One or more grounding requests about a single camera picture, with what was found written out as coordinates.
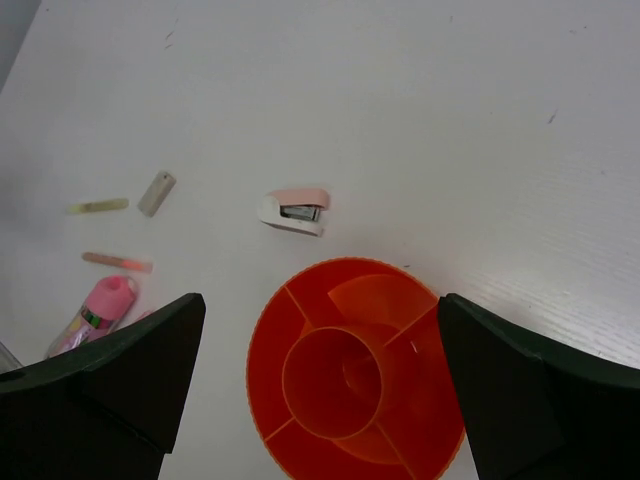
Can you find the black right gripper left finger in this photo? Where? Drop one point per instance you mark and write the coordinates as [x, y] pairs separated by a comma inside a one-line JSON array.
[[110, 409]]

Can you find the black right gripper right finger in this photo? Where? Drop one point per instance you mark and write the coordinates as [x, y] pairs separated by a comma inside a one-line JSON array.
[[535, 408]]

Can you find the pink capped clear tube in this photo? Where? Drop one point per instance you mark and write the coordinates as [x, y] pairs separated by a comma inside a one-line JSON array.
[[104, 308]]

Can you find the orange highlighter pen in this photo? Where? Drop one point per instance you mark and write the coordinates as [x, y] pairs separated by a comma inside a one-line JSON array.
[[118, 262]]

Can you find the beige eraser block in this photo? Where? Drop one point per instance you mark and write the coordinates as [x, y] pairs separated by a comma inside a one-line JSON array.
[[156, 193]]

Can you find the orange round desk organizer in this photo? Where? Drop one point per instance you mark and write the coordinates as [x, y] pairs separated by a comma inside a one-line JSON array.
[[347, 377]]

